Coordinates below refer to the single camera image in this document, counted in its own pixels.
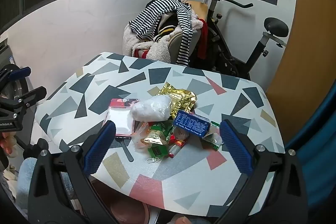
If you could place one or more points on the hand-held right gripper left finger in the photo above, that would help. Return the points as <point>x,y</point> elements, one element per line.
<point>101,145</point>

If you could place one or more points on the green snack wrapper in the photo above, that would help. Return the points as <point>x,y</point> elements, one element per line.
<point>158,128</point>

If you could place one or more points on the orange plastic wrapper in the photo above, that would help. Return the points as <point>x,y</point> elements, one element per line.
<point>138,136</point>

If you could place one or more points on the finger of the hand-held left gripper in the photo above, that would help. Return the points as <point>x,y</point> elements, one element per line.
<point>34,95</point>
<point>21,72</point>

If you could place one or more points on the black exercise bike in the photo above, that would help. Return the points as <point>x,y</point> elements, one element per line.
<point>275,26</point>

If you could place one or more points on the red cloth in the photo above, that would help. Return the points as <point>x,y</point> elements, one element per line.
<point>203,37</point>

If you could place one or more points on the gold foil wrapper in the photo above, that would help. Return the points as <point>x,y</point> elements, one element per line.
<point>181,99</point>

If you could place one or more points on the pink clear card holder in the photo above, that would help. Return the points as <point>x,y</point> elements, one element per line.
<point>118,119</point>

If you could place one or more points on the white fleece garment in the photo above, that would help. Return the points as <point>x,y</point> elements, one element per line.
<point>160,52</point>

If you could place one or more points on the white plastic bag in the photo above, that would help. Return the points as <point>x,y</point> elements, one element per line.
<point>152,108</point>

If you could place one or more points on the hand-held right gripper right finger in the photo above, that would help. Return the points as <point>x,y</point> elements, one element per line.
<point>236,145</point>

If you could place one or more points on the black plastic spoon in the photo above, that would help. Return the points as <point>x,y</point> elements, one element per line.
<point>126,149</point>

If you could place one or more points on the pink plastic bin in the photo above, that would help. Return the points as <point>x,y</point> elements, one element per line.
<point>126,203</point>

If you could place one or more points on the grey washing machine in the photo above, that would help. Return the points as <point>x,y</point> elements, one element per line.
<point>8,54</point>

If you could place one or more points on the gold green snack packet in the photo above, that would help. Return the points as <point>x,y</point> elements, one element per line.
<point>155,145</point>

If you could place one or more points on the light blue fluffy mat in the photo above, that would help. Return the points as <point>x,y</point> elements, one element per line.
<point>25,176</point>

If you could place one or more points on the silver metal clip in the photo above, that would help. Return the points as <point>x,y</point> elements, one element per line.
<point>153,160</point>

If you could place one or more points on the beige chair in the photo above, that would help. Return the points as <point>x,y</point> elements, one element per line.
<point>174,43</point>

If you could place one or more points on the dark blue cloth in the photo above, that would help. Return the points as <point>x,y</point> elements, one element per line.
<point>315,132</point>

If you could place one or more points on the green white plastic wrapper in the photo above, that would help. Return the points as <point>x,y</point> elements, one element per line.
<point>214,138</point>

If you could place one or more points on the person's left hand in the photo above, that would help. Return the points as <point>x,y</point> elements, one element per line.
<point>6,145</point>

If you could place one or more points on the wooden door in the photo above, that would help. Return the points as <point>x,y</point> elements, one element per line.
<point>309,43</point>

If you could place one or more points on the blue cardboard box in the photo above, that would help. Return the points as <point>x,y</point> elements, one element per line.
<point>189,123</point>

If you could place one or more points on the small red white tube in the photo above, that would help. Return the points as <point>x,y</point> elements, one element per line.
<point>175,149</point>

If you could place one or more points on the dark jacket yellow stripes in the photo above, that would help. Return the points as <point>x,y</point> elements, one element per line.
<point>165,27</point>

